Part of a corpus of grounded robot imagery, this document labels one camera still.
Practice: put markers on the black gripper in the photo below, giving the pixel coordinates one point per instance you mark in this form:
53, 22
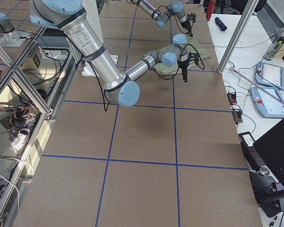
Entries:
186, 23
184, 65

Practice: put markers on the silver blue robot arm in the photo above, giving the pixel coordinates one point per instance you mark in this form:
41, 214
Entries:
175, 9
119, 88

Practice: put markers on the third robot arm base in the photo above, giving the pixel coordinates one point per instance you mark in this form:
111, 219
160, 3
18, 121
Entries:
4, 28

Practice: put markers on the folded dark blue umbrella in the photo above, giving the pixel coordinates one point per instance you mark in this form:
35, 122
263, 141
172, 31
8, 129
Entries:
220, 24

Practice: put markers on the red cylinder tube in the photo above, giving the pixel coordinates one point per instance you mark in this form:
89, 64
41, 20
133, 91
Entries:
210, 8

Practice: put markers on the far blue teach pendant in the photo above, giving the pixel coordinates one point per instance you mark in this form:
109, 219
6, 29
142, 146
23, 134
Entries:
270, 75

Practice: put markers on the blue teach pendant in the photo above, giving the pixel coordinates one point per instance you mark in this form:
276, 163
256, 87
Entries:
268, 102
270, 75

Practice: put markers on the near blue teach pendant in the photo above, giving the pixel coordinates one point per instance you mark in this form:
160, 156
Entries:
268, 102

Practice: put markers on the black monitor on stand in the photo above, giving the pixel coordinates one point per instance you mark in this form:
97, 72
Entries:
265, 157

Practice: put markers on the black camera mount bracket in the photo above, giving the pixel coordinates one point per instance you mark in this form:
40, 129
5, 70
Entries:
191, 18

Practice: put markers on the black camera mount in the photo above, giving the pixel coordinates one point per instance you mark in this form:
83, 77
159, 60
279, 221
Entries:
196, 58

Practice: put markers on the aluminium frame post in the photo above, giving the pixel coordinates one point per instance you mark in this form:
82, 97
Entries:
247, 13

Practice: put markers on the aluminium frame rack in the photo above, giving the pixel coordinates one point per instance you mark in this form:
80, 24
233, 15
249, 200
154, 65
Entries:
35, 71

